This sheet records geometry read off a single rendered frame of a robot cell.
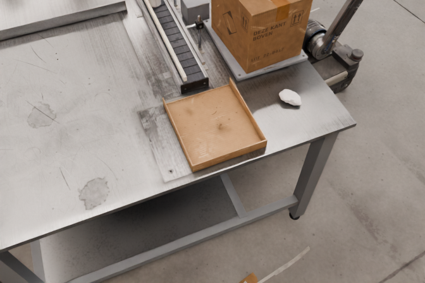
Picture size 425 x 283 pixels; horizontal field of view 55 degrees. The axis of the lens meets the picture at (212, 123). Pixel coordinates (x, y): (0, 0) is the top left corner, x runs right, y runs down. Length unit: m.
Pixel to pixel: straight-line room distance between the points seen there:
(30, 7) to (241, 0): 0.94
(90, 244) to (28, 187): 0.61
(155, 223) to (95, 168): 0.62
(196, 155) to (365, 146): 1.38
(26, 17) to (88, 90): 0.47
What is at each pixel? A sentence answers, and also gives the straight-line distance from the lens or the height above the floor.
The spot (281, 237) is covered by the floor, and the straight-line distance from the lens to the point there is 2.12.
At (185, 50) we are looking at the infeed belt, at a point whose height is 0.88.
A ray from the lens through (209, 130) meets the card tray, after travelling 1.38.
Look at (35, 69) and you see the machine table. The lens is 1.71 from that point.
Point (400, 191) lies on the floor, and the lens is 2.41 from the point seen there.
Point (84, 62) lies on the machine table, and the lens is 1.67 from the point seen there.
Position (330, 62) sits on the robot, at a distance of 2.54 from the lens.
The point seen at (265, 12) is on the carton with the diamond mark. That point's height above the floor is 1.11.
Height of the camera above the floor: 1.95
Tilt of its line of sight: 53 degrees down
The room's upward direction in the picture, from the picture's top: straight up
